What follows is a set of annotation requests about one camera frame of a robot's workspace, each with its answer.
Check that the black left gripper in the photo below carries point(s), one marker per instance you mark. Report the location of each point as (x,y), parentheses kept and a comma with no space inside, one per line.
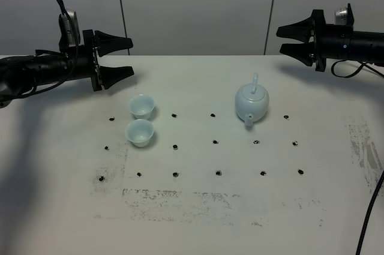
(87,65)

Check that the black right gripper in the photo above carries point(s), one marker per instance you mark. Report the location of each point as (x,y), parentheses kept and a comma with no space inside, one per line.
(308,53)

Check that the light blue porcelain teapot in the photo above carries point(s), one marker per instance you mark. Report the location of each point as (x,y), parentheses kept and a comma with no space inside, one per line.
(251,102)

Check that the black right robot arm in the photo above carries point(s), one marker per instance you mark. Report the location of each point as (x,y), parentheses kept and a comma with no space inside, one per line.
(346,44)

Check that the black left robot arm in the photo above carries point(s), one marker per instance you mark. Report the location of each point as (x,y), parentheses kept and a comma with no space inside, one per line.
(25,76)

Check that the far light blue teacup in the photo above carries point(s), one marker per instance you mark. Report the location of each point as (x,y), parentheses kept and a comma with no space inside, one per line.
(141,106)

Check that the light blue teacup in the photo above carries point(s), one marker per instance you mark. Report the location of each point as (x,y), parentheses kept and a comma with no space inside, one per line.
(141,106)
(139,132)

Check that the near light blue teacup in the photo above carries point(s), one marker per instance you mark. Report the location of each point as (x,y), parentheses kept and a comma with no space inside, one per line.
(139,132)

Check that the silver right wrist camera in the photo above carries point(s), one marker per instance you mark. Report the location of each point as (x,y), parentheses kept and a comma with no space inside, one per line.
(344,16)

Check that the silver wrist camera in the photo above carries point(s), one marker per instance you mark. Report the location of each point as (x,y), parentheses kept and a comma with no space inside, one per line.
(70,35)
(344,16)

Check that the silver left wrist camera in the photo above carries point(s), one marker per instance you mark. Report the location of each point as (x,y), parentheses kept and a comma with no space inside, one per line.
(70,35)

